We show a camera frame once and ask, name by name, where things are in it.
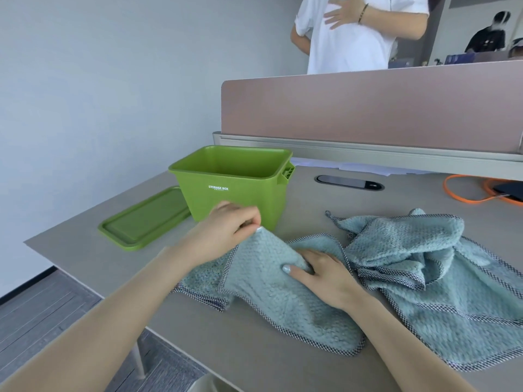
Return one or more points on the person's right forearm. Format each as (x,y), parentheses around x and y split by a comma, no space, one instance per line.
(396,347)

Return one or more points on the person's left fingers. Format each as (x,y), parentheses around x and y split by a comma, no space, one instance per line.
(243,216)

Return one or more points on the green plastic storage box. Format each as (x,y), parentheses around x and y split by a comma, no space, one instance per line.
(229,191)

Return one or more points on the person's left hand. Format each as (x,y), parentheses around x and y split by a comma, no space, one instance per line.
(222,232)

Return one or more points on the person's right hand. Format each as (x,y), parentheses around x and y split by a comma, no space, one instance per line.
(327,277)

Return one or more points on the teal towel with checked trim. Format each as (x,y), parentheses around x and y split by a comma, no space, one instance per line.
(425,257)
(269,289)

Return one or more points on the black flat device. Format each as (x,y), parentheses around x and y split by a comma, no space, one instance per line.
(510,191)

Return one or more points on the person's right thumb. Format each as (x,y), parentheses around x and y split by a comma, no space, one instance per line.
(296,271)

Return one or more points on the green plastic box lid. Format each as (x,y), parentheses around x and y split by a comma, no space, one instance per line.
(145,218)

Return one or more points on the pink desk divider panel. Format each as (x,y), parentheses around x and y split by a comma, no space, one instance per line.
(367,106)

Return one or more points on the blue box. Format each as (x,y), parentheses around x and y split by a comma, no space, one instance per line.
(459,58)

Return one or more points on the person's left forearm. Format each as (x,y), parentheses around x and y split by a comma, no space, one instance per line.
(114,310)

